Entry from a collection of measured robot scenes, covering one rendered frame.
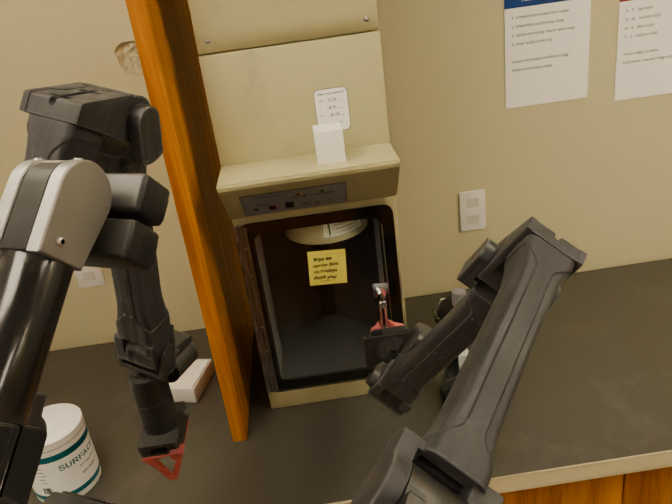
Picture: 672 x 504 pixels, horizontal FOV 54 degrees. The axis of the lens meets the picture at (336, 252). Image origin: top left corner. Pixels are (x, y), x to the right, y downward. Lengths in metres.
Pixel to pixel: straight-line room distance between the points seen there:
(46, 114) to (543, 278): 0.55
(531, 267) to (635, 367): 0.90
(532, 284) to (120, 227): 0.42
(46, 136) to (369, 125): 0.66
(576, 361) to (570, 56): 0.74
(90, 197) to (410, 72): 1.27
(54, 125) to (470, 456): 0.52
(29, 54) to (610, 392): 1.49
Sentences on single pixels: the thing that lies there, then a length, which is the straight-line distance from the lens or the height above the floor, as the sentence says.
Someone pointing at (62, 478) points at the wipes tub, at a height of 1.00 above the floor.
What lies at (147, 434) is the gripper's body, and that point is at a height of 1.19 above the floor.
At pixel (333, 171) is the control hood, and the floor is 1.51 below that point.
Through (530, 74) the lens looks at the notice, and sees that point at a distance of 1.77.
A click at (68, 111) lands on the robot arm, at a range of 0.75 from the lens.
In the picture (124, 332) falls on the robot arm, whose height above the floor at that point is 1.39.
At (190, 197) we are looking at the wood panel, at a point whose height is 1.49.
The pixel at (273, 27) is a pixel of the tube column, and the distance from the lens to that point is 1.21.
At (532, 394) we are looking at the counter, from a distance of 1.51.
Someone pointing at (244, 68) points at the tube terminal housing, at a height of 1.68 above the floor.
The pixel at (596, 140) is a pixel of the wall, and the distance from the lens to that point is 1.89.
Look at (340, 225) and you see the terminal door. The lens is 1.30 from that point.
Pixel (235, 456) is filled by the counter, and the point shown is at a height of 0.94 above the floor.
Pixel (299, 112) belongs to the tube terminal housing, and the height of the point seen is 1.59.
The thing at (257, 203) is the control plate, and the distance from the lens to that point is 1.21.
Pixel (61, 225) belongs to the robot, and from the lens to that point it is 0.49.
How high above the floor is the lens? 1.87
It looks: 25 degrees down
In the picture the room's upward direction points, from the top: 8 degrees counter-clockwise
